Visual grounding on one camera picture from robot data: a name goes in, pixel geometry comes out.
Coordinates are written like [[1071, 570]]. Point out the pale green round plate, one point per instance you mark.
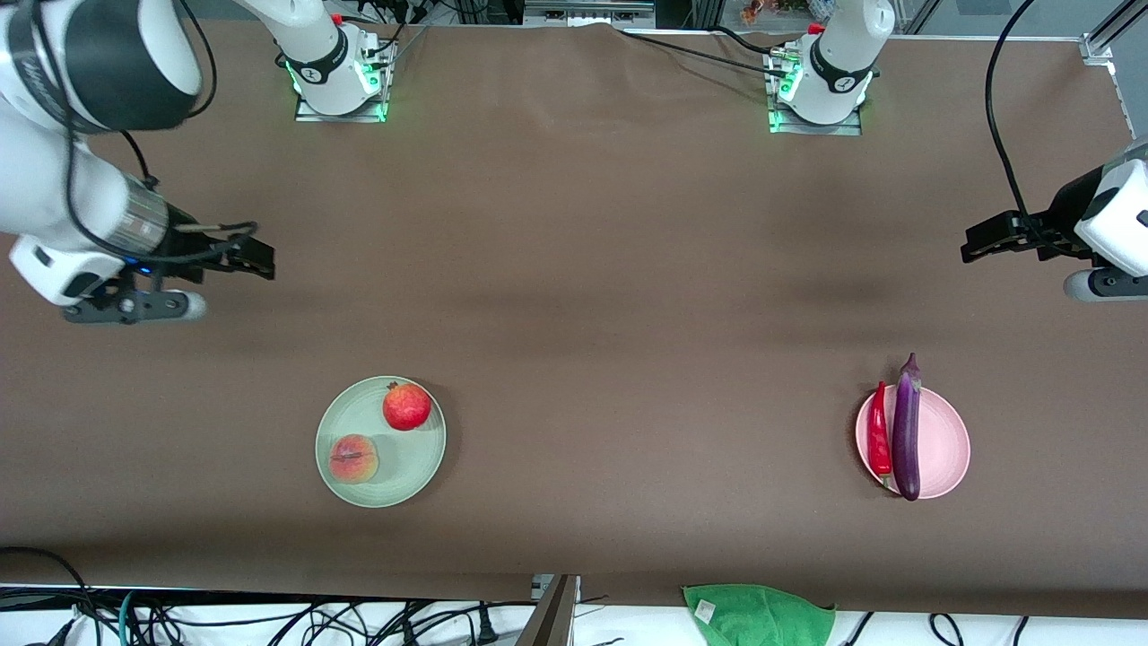
[[408, 458]]

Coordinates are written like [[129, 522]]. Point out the black power plug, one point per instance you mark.
[[485, 628]]

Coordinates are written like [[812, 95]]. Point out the aluminium frame profile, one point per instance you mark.
[[1099, 45]]

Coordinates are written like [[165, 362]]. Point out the brown table cover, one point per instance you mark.
[[538, 224]]

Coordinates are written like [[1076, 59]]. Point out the green cloth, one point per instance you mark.
[[758, 617]]

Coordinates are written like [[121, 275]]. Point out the grey metal box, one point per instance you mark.
[[583, 13]]

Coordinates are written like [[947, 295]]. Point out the long purple eggplant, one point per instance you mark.
[[907, 431]]

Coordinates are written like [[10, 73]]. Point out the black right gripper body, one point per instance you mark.
[[185, 244]]

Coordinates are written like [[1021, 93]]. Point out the red pomegranate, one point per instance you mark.
[[406, 406]]

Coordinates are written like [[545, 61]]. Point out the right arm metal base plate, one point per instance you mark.
[[377, 106]]

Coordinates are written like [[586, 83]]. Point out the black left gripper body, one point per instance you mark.
[[1065, 213]]

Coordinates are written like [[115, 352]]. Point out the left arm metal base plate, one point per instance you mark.
[[782, 126]]

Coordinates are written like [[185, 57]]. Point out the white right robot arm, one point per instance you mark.
[[45, 188]]

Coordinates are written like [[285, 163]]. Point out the yellow red peach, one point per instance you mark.
[[354, 458]]

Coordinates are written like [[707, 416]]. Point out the orange colourful items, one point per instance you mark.
[[753, 13]]

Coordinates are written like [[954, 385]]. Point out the pink round plate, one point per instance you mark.
[[946, 441]]

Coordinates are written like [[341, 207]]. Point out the grey metal post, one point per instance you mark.
[[556, 619]]

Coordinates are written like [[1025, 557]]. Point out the red chili pepper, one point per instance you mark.
[[880, 435]]

